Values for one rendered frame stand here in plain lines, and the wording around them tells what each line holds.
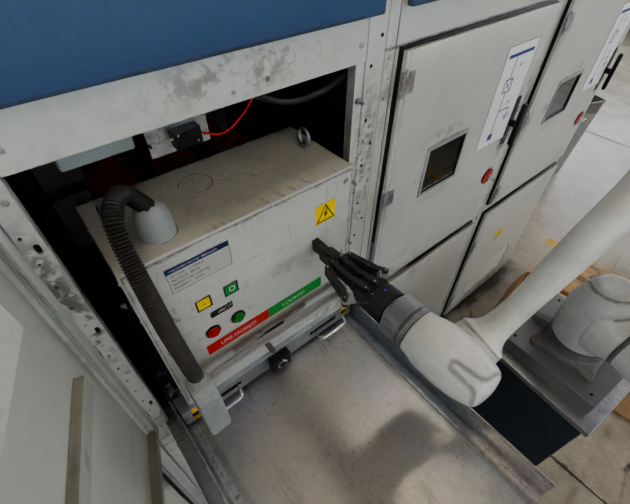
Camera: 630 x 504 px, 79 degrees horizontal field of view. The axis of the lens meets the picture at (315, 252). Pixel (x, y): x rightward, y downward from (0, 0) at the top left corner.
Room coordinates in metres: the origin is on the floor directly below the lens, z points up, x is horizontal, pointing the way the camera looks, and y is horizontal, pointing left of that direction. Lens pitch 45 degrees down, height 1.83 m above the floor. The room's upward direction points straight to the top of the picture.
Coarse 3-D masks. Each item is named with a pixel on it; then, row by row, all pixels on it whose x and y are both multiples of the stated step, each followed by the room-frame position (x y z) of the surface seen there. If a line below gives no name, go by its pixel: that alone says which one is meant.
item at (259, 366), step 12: (348, 312) 0.69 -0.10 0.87; (312, 324) 0.60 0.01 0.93; (324, 324) 0.63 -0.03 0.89; (300, 336) 0.57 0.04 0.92; (312, 336) 0.60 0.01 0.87; (276, 348) 0.53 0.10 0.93; (288, 348) 0.54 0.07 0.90; (264, 360) 0.50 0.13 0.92; (240, 372) 0.46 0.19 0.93; (252, 372) 0.47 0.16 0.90; (228, 384) 0.43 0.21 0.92; (240, 384) 0.45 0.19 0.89; (180, 396) 0.40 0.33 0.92; (228, 396) 0.42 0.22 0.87; (180, 408) 0.37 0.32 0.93; (192, 408) 0.37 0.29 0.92; (192, 420) 0.36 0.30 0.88
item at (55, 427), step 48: (0, 240) 0.34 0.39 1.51; (0, 288) 0.31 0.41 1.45; (0, 336) 0.22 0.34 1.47; (48, 336) 0.32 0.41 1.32; (0, 384) 0.18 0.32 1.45; (48, 384) 0.25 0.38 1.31; (96, 384) 0.32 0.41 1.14; (0, 432) 0.14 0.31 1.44; (48, 432) 0.19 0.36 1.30; (96, 432) 0.24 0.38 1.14; (0, 480) 0.11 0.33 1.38; (48, 480) 0.13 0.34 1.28; (96, 480) 0.17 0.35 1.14; (144, 480) 0.23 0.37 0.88
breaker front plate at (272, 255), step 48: (336, 192) 0.65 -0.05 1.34; (240, 240) 0.51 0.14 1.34; (288, 240) 0.57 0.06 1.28; (336, 240) 0.66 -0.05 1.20; (192, 288) 0.44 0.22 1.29; (240, 288) 0.49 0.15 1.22; (288, 288) 0.57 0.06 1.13; (192, 336) 0.42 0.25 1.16; (240, 336) 0.48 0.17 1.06; (288, 336) 0.56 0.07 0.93
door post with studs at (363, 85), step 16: (384, 16) 0.78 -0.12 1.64; (368, 32) 0.75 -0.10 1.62; (384, 32) 0.78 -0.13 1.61; (368, 48) 0.75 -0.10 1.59; (368, 64) 0.76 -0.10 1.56; (352, 80) 0.78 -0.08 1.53; (368, 80) 0.76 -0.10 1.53; (352, 96) 0.78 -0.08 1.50; (368, 96) 0.76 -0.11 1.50; (352, 112) 0.74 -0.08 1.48; (368, 112) 0.77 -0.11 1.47; (352, 128) 0.74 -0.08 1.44; (368, 128) 0.77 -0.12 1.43; (352, 144) 0.75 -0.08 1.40; (368, 144) 0.77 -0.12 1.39; (352, 160) 0.75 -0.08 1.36; (368, 160) 0.78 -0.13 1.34; (368, 176) 0.78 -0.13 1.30; (352, 192) 0.75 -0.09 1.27; (352, 208) 0.75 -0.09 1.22; (352, 224) 0.75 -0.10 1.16; (352, 240) 0.76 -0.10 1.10
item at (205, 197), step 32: (288, 128) 0.84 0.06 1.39; (224, 160) 0.70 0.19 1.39; (256, 160) 0.70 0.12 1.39; (288, 160) 0.70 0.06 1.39; (320, 160) 0.70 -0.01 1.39; (160, 192) 0.59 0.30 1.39; (192, 192) 0.59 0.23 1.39; (224, 192) 0.59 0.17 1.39; (256, 192) 0.59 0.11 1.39; (288, 192) 0.59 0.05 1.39; (96, 224) 0.50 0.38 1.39; (128, 224) 0.50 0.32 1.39; (192, 224) 0.50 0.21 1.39; (224, 224) 0.49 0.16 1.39; (160, 256) 0.42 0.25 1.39; (160, 352) 0.38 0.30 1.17
